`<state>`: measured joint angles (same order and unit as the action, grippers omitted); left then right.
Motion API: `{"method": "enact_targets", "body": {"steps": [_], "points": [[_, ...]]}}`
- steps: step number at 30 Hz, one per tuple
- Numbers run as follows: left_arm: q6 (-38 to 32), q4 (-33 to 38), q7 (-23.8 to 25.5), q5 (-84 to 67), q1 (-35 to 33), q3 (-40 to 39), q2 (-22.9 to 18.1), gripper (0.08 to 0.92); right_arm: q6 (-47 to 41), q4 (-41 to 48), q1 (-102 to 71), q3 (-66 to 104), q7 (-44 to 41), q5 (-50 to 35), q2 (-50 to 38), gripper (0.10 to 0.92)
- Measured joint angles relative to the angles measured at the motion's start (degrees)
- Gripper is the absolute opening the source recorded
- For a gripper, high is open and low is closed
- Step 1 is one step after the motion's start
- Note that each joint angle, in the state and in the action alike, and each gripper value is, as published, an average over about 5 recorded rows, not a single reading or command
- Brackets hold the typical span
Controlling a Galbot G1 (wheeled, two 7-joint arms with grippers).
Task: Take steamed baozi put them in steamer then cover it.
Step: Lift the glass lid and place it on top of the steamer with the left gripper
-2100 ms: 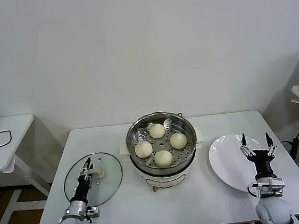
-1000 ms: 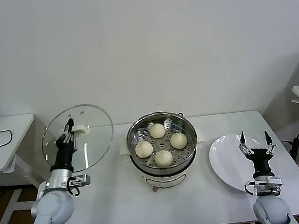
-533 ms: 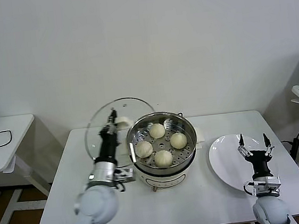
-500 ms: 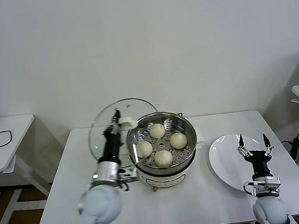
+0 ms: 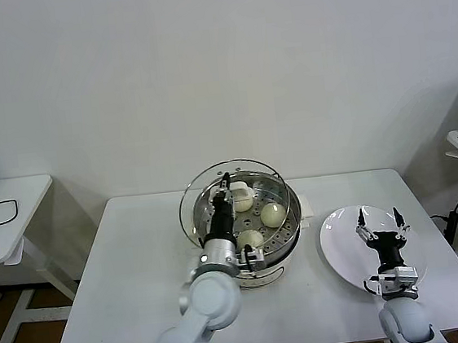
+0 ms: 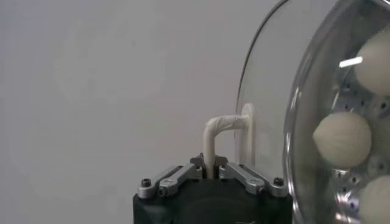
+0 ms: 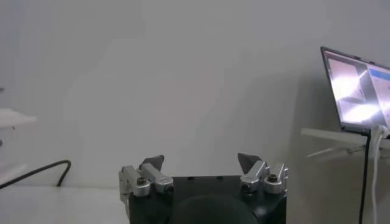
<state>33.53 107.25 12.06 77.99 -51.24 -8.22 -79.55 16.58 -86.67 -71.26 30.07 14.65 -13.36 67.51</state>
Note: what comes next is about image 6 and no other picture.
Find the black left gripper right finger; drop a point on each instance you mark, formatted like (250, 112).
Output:
(253, 182)

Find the white steamed baozi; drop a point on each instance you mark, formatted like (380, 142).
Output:
(376, 202)
(376, 67)
(342, 140)

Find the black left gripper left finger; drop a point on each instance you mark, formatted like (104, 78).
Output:
(173, 182)

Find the stainless steel steamer basket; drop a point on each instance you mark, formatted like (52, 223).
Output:
(304, 121)

